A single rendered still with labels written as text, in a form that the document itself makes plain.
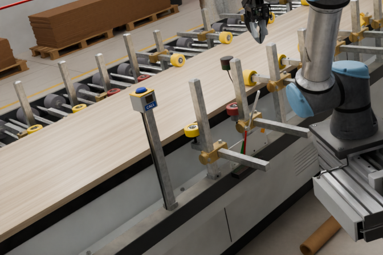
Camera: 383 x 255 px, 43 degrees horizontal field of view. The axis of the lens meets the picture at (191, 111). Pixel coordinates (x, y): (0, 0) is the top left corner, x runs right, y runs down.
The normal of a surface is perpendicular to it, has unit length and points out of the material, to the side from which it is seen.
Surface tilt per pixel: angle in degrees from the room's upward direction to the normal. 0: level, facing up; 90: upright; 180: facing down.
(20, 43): 90
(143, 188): 90
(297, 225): 0
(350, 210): 0
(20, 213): 0
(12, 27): 90
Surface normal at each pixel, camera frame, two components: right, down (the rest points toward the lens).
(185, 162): 0.67, 0.16
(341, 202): -0.20, -0.90
